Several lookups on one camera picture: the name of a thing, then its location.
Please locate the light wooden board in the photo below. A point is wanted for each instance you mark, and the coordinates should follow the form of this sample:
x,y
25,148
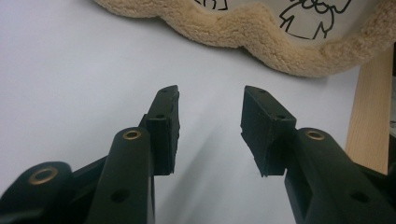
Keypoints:
x,y
370,118

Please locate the tan fleece-edged pad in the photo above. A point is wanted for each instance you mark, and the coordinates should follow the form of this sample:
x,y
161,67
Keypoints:
x,y
249,31

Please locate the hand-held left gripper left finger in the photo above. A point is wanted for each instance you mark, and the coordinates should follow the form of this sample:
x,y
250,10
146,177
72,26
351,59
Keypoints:
x,y
162,140

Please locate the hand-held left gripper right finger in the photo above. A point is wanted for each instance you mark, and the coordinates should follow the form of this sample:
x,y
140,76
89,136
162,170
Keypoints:
x,y
264,137

